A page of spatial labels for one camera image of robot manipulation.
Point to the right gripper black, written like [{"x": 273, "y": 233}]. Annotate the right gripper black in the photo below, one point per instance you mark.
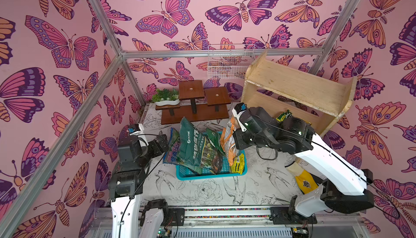
[{"x": 239, "y": 139}]

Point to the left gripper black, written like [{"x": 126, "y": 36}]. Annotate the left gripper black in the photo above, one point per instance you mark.
[{"x": 157, "y": 151}]

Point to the blue green soil bag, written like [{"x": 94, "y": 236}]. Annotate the blue green soil bag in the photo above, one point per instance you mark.
[{"x": 172, "y": 156}]

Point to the orange white fertilizer bag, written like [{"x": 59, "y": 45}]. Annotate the orange white fertilizer bag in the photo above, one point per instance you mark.
[{"x": 227, "y": 140}]

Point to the dark green soil bag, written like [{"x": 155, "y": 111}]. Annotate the dark green soil bag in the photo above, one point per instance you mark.
[{"x": 197, "y": 150}]

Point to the yellow fertilizer bag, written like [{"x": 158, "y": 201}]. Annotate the yellow fertilizer bag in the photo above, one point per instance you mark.
[
  {"x": 238, "y": 166},
  {"x": 284, "y": 115}
]

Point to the small green bag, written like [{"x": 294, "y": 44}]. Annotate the small green bag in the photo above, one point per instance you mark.
[{"x": 214, "y": 138}]

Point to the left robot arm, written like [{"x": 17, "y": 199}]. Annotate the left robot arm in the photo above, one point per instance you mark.
[{"x": 126, "y": 187}]

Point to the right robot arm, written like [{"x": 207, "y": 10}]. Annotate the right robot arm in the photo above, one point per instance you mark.
[{"x": 345, "y": 188}]

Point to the wooden two-tier shelf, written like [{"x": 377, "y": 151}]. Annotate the wooden two-tier shelf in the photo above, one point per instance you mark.
[{"x": 331, "y": 98}]

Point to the teal plastic basket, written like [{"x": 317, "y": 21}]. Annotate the teal plastic basket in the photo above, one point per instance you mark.
[{"x": 184, "y": 173}]

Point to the white planter with succulents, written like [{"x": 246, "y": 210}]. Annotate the white planter with succulents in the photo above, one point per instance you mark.
[{"x": 166, "y": 97}]

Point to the brown stepped plant stand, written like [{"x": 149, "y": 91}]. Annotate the brown stepped plant stand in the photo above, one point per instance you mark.
[{"x": 207, "y": 104}]

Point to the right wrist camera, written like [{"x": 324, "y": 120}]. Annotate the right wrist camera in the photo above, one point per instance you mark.
[{"x": 237, "y": 113}]

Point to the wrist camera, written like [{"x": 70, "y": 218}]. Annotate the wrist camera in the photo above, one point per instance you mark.
[
  {"x": 135, "y": 130},
  {"x": 237, "y": 113}
]

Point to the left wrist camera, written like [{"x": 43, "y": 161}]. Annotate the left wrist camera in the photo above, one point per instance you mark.
[{"x": 135, "y": 130}]

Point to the white wire basket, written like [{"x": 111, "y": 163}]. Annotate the white wire basket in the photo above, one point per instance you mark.
[{"x": 229, "y": 63}]

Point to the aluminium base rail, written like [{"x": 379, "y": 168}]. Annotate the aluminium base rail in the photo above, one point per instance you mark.
[{"x": 247, "y": 221}]

